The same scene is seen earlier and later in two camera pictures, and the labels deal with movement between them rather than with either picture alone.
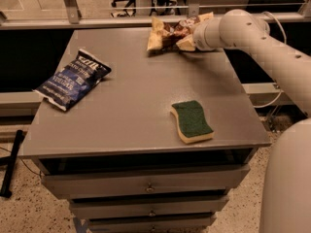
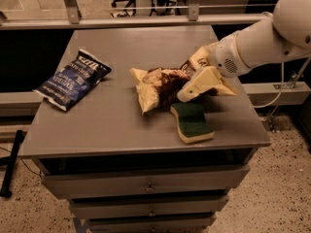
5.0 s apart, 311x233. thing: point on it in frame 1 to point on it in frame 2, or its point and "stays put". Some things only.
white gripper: [199, 38] to [223, 59]
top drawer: [140, 183] stays put
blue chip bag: [74, 81] stays put
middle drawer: [120, 207] stays put
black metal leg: [9, 162] stays put
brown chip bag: [180, 33] to [158, 88]
